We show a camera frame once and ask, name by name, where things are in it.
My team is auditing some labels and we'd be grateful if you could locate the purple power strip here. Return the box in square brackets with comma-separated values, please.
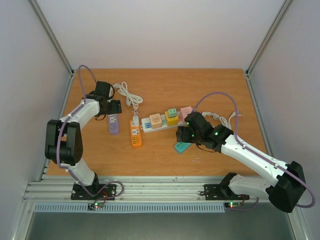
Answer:
[108, 114, 120, 135]

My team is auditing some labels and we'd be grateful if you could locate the teal power strip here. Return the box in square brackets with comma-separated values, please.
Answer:
[174, 142, 192, 155]

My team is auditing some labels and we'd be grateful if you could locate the yellow cube adapter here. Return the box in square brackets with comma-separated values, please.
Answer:
[164, 111, 179, 127]

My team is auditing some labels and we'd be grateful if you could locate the pink cube adapter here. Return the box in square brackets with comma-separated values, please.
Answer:
[179, 106, 193, 123]

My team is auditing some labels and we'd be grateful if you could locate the white charger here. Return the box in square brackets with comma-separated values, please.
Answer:
[132, 115, 140, 127]

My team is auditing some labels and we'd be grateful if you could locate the green plug adapter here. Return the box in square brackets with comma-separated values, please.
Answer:
[167, 108, 177, 118]

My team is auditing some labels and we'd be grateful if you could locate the orange power strip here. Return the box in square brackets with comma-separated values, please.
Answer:
[130, 119, 142, 148]

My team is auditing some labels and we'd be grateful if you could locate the peach cube adapter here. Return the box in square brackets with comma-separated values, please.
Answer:
[149, 113, 163, 129]

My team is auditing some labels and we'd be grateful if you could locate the white multicolour power strip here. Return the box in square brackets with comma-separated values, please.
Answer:
[140, 111, 187, 134]

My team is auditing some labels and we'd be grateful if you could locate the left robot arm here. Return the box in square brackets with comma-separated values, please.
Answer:
[44, 81, 115, 199]

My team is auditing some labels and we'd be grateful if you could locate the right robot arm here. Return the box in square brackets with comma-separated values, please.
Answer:
[176, 111, 306, 213]

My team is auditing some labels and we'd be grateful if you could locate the white coiled cable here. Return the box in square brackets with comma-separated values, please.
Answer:
[113, 81, 144, 112]

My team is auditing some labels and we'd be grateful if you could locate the teal strip white cable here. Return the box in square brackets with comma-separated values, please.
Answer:
[201, 111, 242, 131]

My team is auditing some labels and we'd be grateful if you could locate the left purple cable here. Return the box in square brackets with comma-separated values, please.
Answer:
[56, 64, 125, 202]

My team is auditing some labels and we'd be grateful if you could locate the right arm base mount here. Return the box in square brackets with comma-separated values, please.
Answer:
[199, 184, 250, 201]

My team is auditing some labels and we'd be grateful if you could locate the grey slotted cable duct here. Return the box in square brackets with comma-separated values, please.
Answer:
[33, 202, 225, 214]

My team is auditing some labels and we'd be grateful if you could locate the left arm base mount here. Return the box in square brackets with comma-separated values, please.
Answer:
[70, 183, 118, 201]

